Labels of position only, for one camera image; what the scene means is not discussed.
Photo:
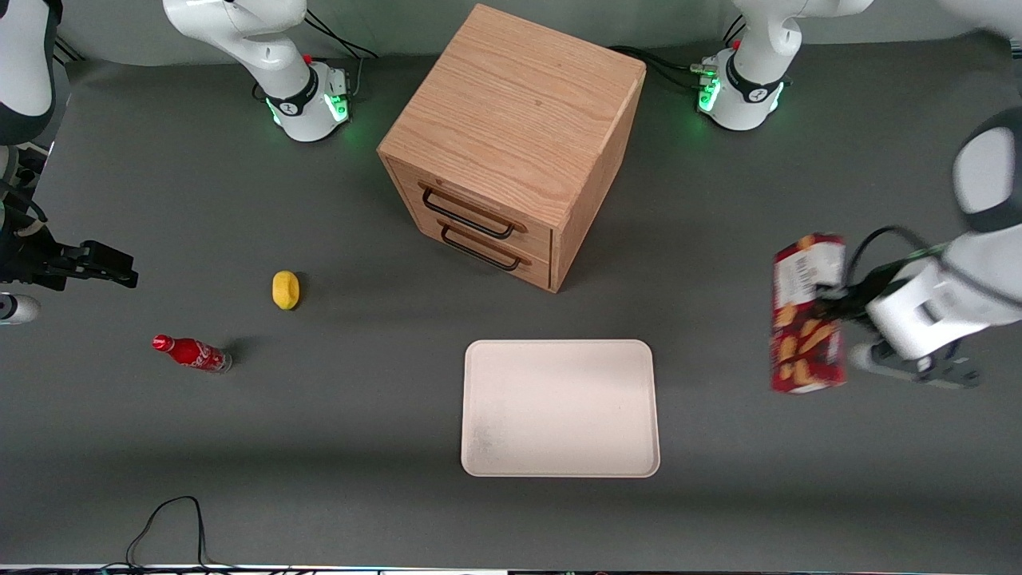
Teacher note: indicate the wooden drawer cabinet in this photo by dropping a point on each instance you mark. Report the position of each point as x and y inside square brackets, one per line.
[519, 112]

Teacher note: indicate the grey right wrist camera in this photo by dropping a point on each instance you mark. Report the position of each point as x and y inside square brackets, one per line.
[16, 308]

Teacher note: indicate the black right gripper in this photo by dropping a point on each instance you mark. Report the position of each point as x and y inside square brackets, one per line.
[32, 265]

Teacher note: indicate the cream rectangular tray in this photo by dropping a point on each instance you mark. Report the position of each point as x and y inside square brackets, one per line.
[559, 407]

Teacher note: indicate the red cola bottle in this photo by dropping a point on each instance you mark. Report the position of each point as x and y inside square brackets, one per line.
[192, 352]

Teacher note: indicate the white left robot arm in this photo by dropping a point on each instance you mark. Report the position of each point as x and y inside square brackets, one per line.
[942, 295]

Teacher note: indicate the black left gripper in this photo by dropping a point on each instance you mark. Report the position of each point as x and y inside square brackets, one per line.
[848, 304]

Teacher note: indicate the red cookie box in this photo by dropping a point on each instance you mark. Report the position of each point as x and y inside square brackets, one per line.
[802, 351]

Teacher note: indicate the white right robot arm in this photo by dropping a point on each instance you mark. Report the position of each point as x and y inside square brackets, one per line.
[239, 32]

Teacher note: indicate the yellow lemon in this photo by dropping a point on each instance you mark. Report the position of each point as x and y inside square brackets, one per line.
[286, 289]

